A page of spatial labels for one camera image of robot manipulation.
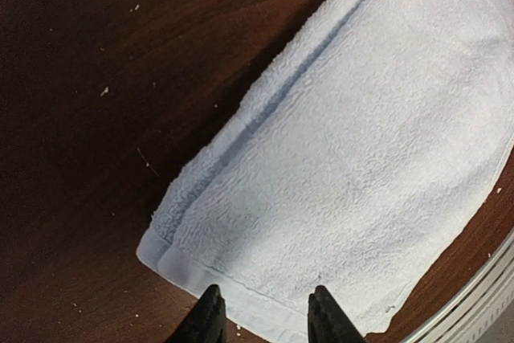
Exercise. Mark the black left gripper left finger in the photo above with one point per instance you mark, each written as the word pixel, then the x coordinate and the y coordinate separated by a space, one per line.
pixel 205 322

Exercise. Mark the light blue towel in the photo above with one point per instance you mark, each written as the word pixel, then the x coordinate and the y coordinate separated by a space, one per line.
pixel 354 161

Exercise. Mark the front aluminium rail panel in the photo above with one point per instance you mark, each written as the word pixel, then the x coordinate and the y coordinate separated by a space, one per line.
pixel 475 308

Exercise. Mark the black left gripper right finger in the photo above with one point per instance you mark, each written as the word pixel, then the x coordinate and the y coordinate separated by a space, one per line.
pixel 327 322

